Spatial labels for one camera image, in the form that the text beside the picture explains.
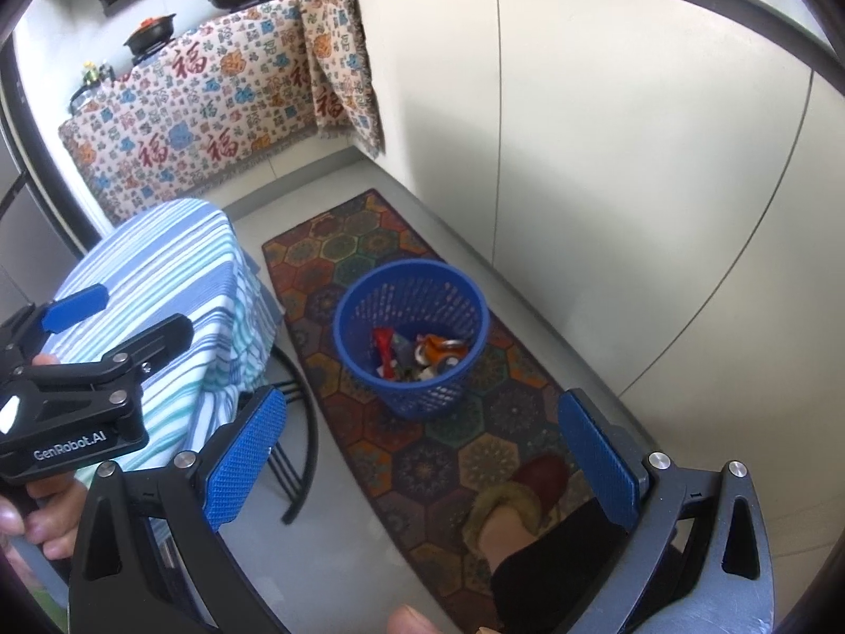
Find red foil wrapper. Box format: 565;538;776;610
371;327;400;380

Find hexagon patterned rug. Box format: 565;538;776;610
262;188;651;634

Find small printed blanket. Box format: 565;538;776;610
300;0;387;160

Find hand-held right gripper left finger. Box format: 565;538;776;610
69;384;288;634

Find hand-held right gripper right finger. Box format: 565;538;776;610
558;388;773;634

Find blue plastic basket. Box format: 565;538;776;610
332;259;491;420

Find orange wrapper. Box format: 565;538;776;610
419;335;463;371

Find black metal table frame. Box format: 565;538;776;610
254;343;319;524

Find person's left hand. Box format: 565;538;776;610
0;472;90;562

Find person's right hand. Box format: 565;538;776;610
388;604;445;634

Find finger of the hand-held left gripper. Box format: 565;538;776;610
0;284;110;361
13;313;194;390

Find striped tablecloth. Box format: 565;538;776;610
49;198;281;523

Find red slipper with fur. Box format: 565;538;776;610
462;455;572;562

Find white base cabinets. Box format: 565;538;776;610
350;0;845;562

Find seasoning bottles rack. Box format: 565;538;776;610
69;61;116;113

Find grey refrigerator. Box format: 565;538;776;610
0;46;100;318

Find black clay pot orange lid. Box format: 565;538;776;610
123;12;179;57

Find person's leg black pants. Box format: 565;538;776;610
472;494;635;634

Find large printed blanket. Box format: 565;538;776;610
58;0;324;226

